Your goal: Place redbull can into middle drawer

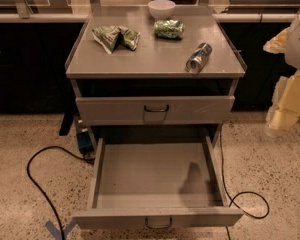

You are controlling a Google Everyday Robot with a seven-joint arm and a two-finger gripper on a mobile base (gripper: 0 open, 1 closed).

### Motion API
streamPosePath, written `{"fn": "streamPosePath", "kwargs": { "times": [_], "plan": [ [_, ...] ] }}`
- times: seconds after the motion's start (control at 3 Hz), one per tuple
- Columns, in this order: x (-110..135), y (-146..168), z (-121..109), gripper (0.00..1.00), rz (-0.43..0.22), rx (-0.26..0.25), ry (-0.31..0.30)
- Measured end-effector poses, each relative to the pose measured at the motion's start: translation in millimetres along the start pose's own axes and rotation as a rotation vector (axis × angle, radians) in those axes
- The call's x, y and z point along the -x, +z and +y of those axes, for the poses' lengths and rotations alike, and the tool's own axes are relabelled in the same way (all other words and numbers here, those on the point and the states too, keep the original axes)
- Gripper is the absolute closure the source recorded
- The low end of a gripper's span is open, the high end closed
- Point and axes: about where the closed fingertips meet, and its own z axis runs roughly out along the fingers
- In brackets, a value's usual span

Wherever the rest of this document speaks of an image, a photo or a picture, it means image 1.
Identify white bowl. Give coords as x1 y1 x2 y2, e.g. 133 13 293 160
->
148 0 175 20

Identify blue tape cross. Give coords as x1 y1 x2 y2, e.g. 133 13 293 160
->
45 220 76 240

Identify closed top drawer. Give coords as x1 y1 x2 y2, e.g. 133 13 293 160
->
76 96 234 126

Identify green chip bag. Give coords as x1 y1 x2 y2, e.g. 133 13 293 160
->
92 26 140 54

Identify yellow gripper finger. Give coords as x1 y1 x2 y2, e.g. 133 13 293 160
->
266 70 300 132
263 28 288 54

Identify grey drawer cabinet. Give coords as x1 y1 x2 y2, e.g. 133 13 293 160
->
66 6 245 141

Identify blue power box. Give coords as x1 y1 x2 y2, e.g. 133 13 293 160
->
76 129 94 154

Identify silver blue redbull can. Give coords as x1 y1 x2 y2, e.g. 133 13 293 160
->
186 43 212 74

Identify open middle drawer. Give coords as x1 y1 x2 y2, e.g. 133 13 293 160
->
74 137 243 229

